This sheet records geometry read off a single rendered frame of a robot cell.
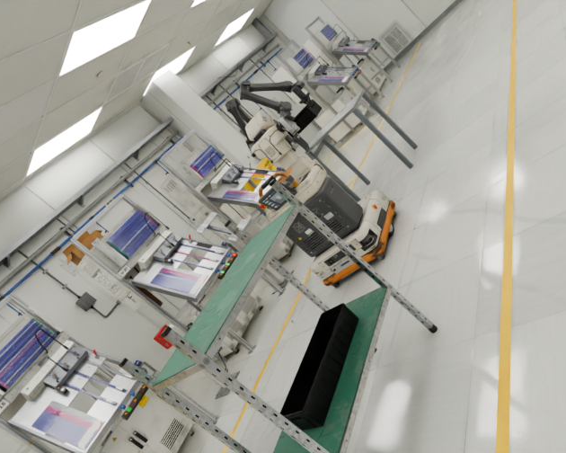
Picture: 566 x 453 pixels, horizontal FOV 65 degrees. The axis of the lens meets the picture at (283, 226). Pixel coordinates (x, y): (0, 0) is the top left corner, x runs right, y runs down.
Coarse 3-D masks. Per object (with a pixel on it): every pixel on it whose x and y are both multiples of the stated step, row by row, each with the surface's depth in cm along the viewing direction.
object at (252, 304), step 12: (216, 276) 458; (216, 288) 452; (204, 300) 437; (252, 300) 472; (180, 312) 478; (192, 312) 424; (240, 312) 455; (252, 312) 465; (240, 324) 449; (228, 336) 436; (228, 348) 430
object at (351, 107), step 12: (360, 96) 424; (348, 108) 422; (336, 120) 424; (324, 132) 432; (312, 144) 445; (324, 144) 479; (312, 156) 446; (324, 168) 449; (336, 180) 452; (348, 192) 457
